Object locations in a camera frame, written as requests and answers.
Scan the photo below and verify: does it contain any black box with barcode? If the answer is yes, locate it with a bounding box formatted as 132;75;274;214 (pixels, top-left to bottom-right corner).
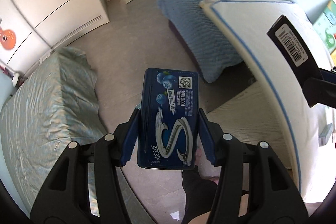
266;15;324;88

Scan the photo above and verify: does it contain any person's black trouser leg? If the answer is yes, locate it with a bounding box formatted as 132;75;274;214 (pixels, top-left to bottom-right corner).
182;166;218;223

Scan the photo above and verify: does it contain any grey-green satin bed cover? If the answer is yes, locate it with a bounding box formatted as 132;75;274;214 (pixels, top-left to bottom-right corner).
0;47;156;224

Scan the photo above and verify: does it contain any dark blue gum box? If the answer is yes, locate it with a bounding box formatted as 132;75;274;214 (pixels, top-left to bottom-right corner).
137;68;199;170

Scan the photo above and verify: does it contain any green children's book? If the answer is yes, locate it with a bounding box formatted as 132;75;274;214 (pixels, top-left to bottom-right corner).
313;0;336;53

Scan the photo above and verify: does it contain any white wardrobe with music decals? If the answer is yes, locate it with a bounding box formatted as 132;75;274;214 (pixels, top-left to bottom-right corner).
1;0;109;75

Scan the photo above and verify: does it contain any white blue-trimmed table cloth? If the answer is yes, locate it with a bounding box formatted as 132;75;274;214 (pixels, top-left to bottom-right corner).
200;0;335;203

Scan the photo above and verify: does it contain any blue quilted bench cover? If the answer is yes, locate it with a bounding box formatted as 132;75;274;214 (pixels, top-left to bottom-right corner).
157;0;243;83

